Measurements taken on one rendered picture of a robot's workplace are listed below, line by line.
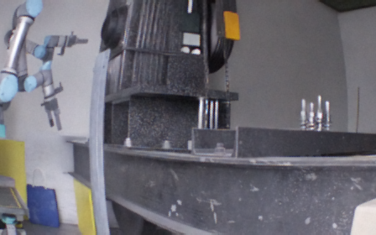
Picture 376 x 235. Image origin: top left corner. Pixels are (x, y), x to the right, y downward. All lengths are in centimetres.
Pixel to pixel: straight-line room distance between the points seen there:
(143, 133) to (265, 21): 246
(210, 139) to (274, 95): 264
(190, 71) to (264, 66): 188
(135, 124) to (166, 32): 49
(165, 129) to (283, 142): 75
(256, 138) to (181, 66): 96
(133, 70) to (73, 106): 117
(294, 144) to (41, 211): 197
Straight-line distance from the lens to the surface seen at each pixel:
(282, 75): 391
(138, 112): 170
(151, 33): 191
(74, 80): 294
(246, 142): 101
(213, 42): 202
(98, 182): 166
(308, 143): 118
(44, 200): 265
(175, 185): 135
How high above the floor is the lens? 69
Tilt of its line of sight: 3 degrees up
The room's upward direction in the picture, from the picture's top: 2 degrees clockwise
